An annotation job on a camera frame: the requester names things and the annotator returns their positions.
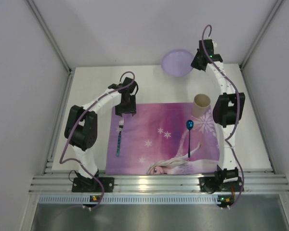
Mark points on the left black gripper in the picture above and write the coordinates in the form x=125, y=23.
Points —
x=125, y=110

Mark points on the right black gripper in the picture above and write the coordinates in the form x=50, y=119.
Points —
x=198, y=63

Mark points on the lilac plastic plate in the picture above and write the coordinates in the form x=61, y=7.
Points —
x=177, y=63

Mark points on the fork with teal handle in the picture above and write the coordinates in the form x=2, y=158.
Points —
x=120, y=128

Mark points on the beige paper cup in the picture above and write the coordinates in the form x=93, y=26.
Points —
x=200, y=104

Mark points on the purple printed placemat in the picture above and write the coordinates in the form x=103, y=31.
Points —
x=155, y=141

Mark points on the blue metallic spoon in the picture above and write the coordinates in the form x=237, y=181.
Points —
x=189, y=125

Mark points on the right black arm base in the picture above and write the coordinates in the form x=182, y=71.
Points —
x=211, y=185

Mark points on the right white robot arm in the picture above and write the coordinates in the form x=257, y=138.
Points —
x=226, y=113

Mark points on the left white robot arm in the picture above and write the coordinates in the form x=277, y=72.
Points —
x=81, y=128

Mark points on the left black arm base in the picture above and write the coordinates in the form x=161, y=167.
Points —
x=86, y=185

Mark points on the right aluminium frame post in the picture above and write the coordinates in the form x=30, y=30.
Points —
x=261, y=32

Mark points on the aluminium frame post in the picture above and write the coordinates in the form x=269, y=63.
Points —
x=47, y=32
x=261, y=32

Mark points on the aluminium mounting rail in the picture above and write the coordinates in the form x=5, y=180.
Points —
x=255, y=182

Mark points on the left aluminium frame post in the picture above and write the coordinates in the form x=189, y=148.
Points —
x=47, y=32

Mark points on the perforated cable duct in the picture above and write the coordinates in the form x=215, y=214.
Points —
x=109, y=199

